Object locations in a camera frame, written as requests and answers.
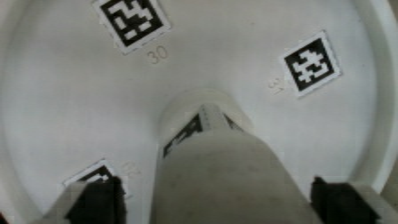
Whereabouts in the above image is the white round table top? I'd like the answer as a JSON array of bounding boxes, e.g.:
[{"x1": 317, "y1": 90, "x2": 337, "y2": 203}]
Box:
[{"x1": 0, "y1": 0, "x2": 398, "y2": 224}]

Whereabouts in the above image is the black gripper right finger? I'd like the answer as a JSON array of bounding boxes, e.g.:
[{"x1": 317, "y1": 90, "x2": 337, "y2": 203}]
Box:
[{"x1": 312, "y1": 176, "x2": 398, "y2": 224}]

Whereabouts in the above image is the white cylindrical table leg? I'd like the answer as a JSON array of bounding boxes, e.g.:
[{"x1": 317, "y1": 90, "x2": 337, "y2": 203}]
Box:
[{"x1": 150, "y1": 89, "x2": 322, "y2": 224}]

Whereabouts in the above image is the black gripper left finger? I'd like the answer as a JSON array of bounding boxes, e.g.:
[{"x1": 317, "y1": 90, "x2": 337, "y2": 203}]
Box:
[{"x1": 35, "y1": 174, "x2": 130, "y2": 224}]

